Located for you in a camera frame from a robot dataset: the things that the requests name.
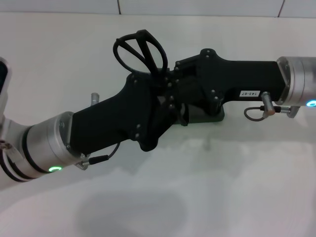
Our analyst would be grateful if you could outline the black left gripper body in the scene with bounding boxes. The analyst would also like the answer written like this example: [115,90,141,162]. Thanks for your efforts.
[67,73,171,152]

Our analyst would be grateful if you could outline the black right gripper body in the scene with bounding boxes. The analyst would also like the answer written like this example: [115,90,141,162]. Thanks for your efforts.
[196,48,291,115]

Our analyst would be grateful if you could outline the green glasses case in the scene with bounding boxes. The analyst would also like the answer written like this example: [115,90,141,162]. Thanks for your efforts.
[170,102,226,125]

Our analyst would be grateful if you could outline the black glasses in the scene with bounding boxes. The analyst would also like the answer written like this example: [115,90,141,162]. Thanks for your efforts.
[113,29,190,127]

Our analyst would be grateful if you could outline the white label sticker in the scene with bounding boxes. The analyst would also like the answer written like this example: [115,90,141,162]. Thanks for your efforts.
[239,90,261,98]

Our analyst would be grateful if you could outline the silver right connector plug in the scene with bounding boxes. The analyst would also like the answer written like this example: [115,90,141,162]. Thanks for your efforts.
[262,91,276,116]

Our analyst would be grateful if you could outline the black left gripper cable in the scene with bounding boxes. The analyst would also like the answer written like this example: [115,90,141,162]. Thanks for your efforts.
[76,141,122,171]

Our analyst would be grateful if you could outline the grey right gripper cable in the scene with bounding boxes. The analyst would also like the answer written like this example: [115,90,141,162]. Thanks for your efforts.
[243,105,301,122]

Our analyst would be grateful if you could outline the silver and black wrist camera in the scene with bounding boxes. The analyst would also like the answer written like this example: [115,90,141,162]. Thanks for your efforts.
[0,57,13,98]

